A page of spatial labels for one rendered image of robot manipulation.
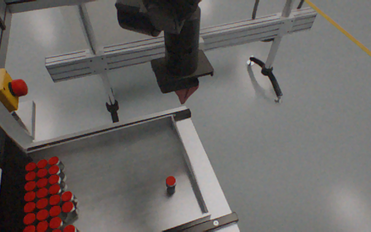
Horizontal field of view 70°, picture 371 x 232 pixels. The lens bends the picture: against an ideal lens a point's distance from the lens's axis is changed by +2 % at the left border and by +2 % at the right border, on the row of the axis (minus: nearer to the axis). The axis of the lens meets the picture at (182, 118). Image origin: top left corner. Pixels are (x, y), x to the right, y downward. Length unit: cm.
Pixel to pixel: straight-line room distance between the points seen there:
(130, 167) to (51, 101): 157
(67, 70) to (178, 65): 114
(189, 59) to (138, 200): 32
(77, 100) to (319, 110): 174
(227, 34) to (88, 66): 81
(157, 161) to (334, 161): 141
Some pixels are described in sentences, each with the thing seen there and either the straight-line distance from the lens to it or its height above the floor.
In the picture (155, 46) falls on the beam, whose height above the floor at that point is 54.
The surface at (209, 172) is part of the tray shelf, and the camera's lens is 61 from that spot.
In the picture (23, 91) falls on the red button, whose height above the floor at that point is 100.
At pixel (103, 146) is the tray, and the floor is 88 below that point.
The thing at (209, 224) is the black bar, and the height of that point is 90.
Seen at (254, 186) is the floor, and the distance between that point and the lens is 160.
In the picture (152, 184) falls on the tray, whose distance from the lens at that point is 60.
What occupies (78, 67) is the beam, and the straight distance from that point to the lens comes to 151.
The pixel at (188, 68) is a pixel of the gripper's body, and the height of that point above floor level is 113.
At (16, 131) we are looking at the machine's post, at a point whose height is 95.
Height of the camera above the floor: 142
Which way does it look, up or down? 52 degrees down
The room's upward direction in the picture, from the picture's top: straight up
